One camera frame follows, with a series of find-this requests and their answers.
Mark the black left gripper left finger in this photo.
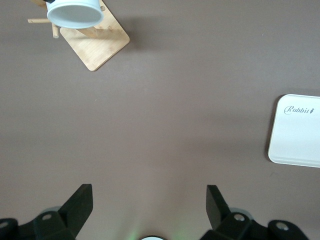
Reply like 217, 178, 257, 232
0, 184, 94, 240

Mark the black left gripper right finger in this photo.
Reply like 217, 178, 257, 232
201, 184, 307, 240

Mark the white tray with Rabbit print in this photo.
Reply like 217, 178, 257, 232
267, 93, 320, 168

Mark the wooden cup stand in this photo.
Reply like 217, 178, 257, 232
27, 0, 131, 72

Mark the white ceramic cup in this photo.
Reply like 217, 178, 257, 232
44, 0, 105, 30

